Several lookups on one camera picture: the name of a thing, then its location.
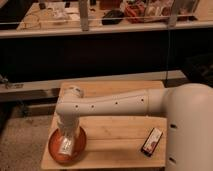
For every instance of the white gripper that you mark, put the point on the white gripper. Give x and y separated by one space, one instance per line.
69 130

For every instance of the white bottle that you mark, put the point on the white bottle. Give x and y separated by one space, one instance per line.
66 145

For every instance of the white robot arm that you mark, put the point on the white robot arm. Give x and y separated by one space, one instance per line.
188 109

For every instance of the orange ceramic bowl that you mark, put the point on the orange ceramic bowl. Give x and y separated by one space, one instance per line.
79 146

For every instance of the black rectangular box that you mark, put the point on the black rectangular box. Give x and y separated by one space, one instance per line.
151 142

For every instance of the black bag on shelf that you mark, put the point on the black bag on shelf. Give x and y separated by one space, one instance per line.
112 17

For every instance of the orange tool on shelf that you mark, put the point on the orange tool on shelf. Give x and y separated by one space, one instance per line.
135 13

